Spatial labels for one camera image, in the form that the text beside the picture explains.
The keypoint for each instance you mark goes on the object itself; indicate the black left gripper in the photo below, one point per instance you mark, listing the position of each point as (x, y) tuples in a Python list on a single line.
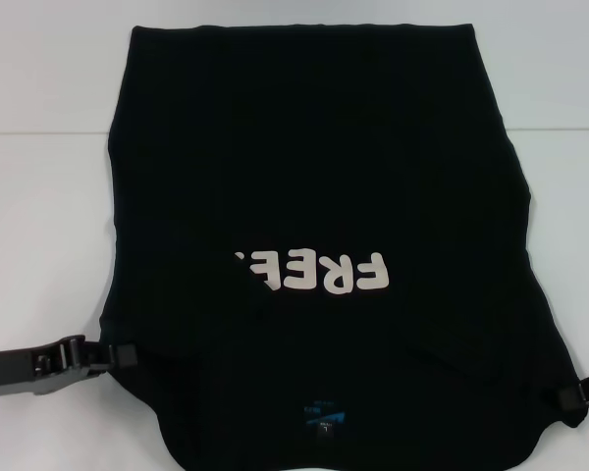
[(15, 370)]

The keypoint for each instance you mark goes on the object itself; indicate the black t-shirt with FREE print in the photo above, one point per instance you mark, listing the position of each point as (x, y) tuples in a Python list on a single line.
[(314, 147)]

